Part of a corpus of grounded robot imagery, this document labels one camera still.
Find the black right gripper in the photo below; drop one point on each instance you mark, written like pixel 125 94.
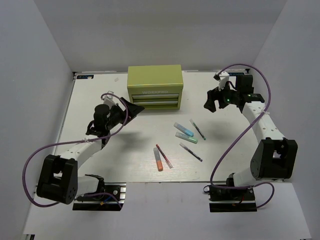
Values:
pixel 214 95

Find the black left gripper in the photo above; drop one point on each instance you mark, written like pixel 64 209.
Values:
pixel 133 110

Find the blue highlighter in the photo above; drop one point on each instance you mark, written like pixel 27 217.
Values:
pixel 183 129

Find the orange highlighter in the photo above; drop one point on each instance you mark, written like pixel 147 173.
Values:
pixel 158 159

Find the green highlighter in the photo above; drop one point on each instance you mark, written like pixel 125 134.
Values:
pixel 186 137

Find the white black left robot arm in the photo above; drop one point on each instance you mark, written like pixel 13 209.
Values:
pixel 59 180

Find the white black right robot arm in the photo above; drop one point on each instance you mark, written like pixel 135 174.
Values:
pixel 275 156

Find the right blue table label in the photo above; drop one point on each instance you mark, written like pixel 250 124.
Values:
pixel 233 74

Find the blue table label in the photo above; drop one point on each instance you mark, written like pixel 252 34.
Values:
pixel 84 77
pixel 233 74

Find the green metal tool chest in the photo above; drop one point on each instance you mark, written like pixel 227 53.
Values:
pixel 155 79

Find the green gel pen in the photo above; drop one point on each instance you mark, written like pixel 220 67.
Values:
pixel 197 128

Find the purple gel pen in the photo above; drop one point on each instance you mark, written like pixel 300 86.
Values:
pixel 190 151

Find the left blue table label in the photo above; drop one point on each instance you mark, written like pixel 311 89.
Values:
pixel 84 77

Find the red gel pen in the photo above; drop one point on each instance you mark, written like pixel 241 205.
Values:
pixel 164 156

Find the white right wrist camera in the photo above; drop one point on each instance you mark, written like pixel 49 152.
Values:
pixel 222 78

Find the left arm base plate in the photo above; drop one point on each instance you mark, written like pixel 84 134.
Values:
pixel 112 201

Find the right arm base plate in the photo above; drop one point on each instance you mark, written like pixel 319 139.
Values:
pixel 230 200

